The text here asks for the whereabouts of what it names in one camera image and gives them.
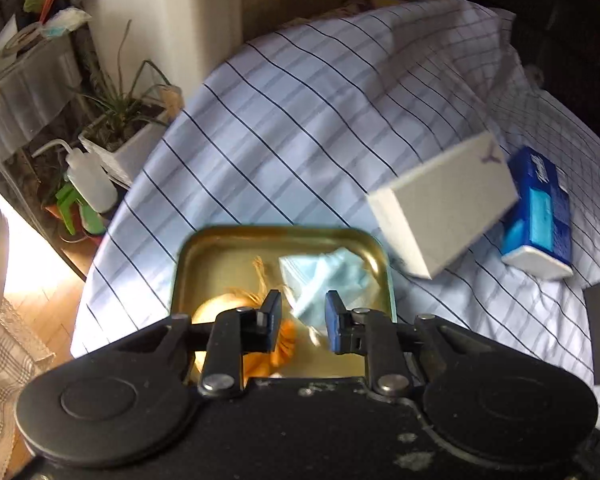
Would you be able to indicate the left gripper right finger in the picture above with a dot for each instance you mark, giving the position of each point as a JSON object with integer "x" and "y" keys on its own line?
{"x": 371, "y": 334}

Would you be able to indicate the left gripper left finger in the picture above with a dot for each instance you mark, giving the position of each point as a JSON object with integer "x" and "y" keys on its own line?
{"x": 238, "y": 330}

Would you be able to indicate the orange drawstring pouch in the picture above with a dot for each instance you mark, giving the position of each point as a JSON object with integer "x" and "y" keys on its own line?
{"x": 267, "y": 345}

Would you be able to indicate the light blue face mask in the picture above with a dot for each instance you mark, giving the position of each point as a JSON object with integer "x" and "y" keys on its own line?
{"x": 308, "y": 278}

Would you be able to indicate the gold metal tray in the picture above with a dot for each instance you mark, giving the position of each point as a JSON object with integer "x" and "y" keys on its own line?
{"x": 234, "y": 260}

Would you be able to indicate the white cardboard box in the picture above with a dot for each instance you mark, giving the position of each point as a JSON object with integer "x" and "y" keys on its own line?
{"x": 434, "y": 212}

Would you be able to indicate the blue tissue pack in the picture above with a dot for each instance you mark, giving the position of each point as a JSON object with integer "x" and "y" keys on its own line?
{"x": 537, "y": 230}

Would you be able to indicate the checked white tablecloth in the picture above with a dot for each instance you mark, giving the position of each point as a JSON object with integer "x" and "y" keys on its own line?
{"x": 299, "y": 125}

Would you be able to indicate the green spray bottle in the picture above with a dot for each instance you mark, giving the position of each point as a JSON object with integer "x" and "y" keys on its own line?
{"x": 76, "y": 213}

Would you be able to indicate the white squeeze wash bottle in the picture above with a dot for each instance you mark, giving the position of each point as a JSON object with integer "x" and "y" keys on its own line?
{"x": 86, "y": 175}

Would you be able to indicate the potted green plant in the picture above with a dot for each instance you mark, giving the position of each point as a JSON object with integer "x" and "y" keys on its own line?
{"x": 131, "y": 117}

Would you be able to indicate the clear plastic shelf cover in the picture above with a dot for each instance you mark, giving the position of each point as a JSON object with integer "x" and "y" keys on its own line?
{"x": 34, "y": 90}

